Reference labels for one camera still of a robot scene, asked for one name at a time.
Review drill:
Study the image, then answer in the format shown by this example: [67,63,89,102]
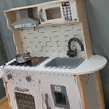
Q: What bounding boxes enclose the red right oven knob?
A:
[26,76,31,82]

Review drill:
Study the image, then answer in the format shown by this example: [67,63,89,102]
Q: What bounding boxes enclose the grey cupboard door handle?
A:
[45,93,51,109]

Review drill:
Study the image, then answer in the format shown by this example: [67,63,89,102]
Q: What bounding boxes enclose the wooden toy kitchen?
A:
[3,0,107,109]

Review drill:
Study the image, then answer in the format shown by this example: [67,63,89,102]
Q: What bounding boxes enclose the grey toy sink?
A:
[45,57,84,69]

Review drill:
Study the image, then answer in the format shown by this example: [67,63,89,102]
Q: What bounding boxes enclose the toy microwave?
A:
[38,1,77,24]

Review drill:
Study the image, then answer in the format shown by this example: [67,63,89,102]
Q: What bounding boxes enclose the silver toy pot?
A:
[15,52,31,64]

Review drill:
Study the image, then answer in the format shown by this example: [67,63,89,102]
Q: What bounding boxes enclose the toy oven door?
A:
[14,87,36,109]

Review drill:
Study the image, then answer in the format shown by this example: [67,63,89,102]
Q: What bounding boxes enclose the grey toy ice dispenser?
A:
[50,84,70,109]

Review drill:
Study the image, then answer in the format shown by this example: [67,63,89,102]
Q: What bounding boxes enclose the black toy faucet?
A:
[63,36,86,60]

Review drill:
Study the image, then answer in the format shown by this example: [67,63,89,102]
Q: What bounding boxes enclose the black toy stovetop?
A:
[12,56,47,67]

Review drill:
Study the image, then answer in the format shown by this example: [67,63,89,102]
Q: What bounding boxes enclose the red left oven knob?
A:
[6,74,12,80]

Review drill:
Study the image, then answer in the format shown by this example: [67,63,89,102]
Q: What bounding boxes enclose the grey range hood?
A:
[10,9,39,29]

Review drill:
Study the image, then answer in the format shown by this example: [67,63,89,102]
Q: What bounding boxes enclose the red oven knob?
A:
[6,74,12,80]
[26,76,31,82]

